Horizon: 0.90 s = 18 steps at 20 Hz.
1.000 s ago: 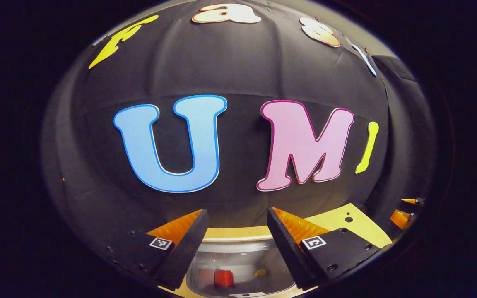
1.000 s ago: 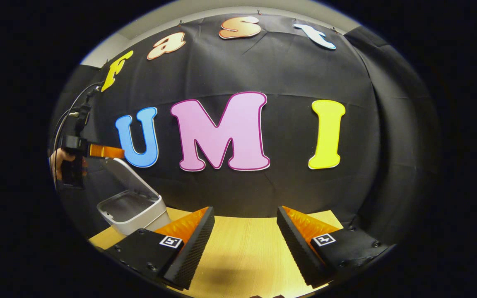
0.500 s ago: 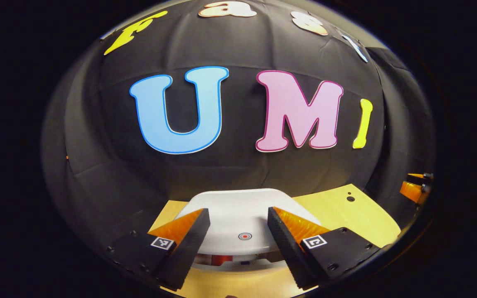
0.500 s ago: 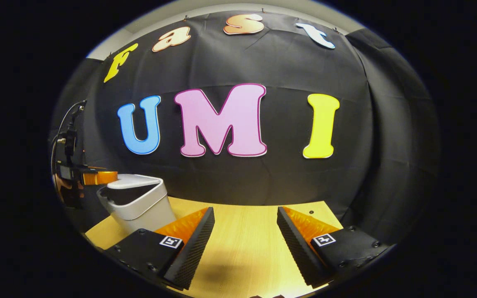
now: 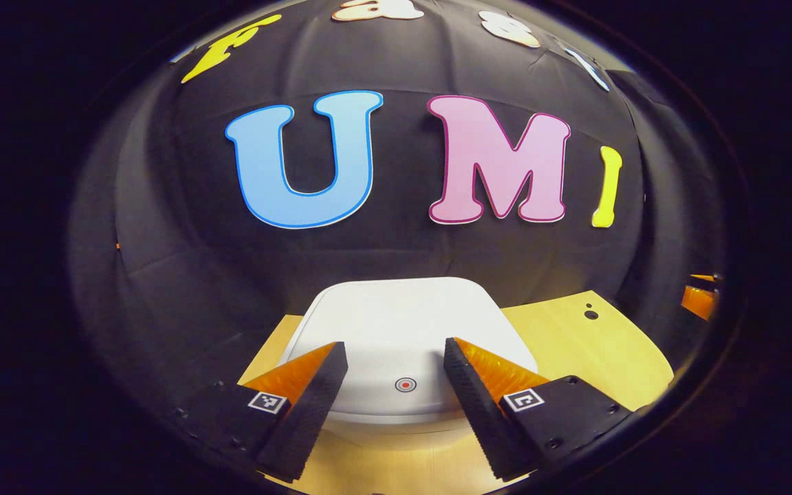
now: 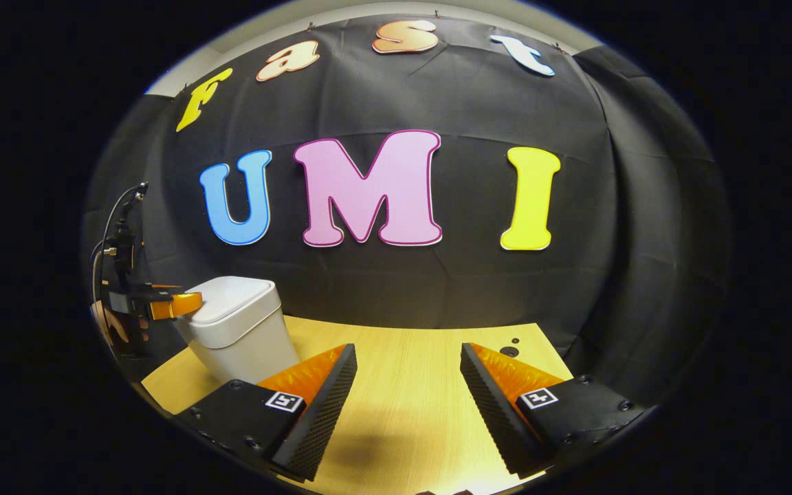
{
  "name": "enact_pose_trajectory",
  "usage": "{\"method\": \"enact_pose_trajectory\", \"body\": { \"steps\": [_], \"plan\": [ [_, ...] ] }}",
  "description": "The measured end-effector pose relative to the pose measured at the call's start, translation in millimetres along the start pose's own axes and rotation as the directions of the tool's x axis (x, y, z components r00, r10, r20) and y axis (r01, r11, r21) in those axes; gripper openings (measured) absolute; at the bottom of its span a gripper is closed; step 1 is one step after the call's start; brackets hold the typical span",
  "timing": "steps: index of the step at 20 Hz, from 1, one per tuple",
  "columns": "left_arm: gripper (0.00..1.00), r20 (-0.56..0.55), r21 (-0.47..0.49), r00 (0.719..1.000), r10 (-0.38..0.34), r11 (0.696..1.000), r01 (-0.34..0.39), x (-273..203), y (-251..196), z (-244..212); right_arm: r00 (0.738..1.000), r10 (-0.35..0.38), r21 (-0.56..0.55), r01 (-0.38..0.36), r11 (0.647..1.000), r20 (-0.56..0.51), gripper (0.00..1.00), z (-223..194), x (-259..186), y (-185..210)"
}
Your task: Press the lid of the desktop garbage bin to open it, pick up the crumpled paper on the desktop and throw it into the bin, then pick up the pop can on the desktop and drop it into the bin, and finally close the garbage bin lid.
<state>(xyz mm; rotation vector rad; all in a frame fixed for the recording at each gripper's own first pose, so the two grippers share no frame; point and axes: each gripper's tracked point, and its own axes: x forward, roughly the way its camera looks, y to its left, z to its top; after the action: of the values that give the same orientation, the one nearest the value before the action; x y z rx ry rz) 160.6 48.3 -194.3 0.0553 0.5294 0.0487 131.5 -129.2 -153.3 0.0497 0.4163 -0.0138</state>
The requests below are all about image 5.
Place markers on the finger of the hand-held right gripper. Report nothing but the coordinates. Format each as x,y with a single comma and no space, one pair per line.
698,302
704,277

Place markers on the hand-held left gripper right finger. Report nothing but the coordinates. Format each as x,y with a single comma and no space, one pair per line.
482,412

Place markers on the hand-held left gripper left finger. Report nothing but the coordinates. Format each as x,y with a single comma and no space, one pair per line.
306,412

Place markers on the white desktop garbage bin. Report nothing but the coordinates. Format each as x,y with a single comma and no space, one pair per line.
403,323

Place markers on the wooden desktop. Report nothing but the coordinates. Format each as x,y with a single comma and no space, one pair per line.
602,357

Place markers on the black backdrop cloth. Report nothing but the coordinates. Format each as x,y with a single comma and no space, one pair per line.
396,251

